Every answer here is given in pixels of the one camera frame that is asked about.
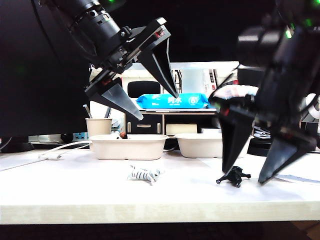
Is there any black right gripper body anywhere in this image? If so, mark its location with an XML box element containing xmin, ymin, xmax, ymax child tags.
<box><xmin>211</xmin><ymin>93</ymin><xmax>318</xmax><ymax>151</ymax></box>

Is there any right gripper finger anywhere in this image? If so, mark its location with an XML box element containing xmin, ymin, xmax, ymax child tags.
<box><xmin>219</xmin><ymin>113</ymin><xmax>256</xmax><ymax>175</ymax></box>
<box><xmin>258</xmin><ymin>137</ymin><xmax>317</xmax><ymax>186</ymax></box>

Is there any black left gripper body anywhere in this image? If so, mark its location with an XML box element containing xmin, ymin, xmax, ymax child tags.
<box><xmin>84</xmin><ymin>17</ymin><xmax>172</xmax><ymax>101</ymax></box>

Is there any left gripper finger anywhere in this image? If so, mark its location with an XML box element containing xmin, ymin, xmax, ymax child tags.
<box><xmin>137</xmin><ymin>34</ymin><xmax>180</xmax><ymax>99</ymax></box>
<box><xmin>101</xmin><ymin>83</ymin><xmax>144</xmax><ymax>121</ymax></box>

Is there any black panther figure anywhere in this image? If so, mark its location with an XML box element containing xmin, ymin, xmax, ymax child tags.
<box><xmin>215</xmin><ymin>165</ymin><xmax>252</xmax><ymax>188</ymax></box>

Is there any white striped tiger figure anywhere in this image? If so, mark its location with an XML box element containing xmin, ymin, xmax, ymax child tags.
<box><xmin>126</xmin><ymin>164</ymin><xmax>163</xmax><ymax>186</ymax></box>

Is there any small white box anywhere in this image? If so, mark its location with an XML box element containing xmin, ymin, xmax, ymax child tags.
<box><xmin>199</xmin><ymin>127</ymin><xmax>222</xmax><ymax>135</ymax></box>

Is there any beige paper pulp box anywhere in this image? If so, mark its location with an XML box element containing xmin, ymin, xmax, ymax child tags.
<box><xmin>174</xmin><ymin>132</ymin><xmax>253</xmax><ymax>159</ymax></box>
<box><xmin>89</xmin><ymin>134</ymin><xmax>170</xmax><ymax>161</ymax></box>

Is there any small beige box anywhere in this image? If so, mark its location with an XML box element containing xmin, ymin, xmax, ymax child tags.
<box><xmin>165</xmin><ymin>123</ymin><xmax>198</xmax><ymax>136</ymax></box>

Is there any pink tissue pack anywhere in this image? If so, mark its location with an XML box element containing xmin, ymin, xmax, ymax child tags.
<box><xmin>212</xmin><ymin>84</ymin><xmax>260</xmax><ymax>101</ymax></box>

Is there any black round stand base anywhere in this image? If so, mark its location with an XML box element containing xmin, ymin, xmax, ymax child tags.
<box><xmin>247</xmin><ymin>138</ymin><xmax>272</xmax><ymax>157</ymax></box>

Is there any handwritten white paper sheet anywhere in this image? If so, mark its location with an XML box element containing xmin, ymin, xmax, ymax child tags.
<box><xmin>274</xmin><ymin>173</ymin><xmax>320</xmax><ymax>185</ymax></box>

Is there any black office chair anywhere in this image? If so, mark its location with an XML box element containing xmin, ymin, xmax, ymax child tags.
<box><xmin>127</xmin><ymin>80</ymin><xmax>161</xmax><ymax>99</ymax></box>

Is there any rolled printed paper stack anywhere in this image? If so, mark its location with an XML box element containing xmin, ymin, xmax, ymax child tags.
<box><xmin>252</xmin><ymin>124</ymin><xmax>271</xmax><ymax>140</ymax></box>

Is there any black wooden desk shelf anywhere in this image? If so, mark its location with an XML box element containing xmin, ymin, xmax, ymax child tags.
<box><xmin>124</xmin><ymin>109</ymin><xmax>226</xmax><ymax>137</ymax></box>

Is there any silver pen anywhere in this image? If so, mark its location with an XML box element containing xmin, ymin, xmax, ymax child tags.
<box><xmin>82</xmin><ymin>104</ymin><xmax>93</xmax><ymax>120</ymax></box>

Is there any beige paper cup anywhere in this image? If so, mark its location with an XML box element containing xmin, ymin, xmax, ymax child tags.
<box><xmin>85</xmin><ymin>117</ymin><xmax>113</xmax><ymax>152</ymax></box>

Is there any blue wet wipes pack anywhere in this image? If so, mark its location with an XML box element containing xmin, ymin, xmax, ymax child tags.
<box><xmin>136</xmin><ymin>92</ymin><xmax>217</xmax><ymax>110</ymax></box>

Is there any large black silver-bezel monitor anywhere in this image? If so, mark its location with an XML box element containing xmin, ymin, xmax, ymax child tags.
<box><xmin>99</xmin><ymin>0</ymin><xmax>278</xmax><ymax>95</ymax></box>

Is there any white tape roll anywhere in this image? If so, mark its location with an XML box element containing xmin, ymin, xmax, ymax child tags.
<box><xmin>299</xmin><ymin>92</ymin><xmax>320</xmax><ymax>118</ymax></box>

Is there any black round knob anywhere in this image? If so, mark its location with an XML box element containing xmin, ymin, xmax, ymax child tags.
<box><xmin>60</xmin><ymin>132</ymin><xmax>75</xmax><ymax>143</ymax></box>

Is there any plain black monitor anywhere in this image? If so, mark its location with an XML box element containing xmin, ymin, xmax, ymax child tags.
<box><xmin>0</xmin><ymin>0</ymin><xmax>91</xmax><ymax>154</ymax></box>

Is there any white cable with adapter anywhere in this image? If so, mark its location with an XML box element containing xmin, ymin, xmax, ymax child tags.
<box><xmin>37</xmin><ymin>141</ymin><xmax>95</xmax><ymax>161</ymax></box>

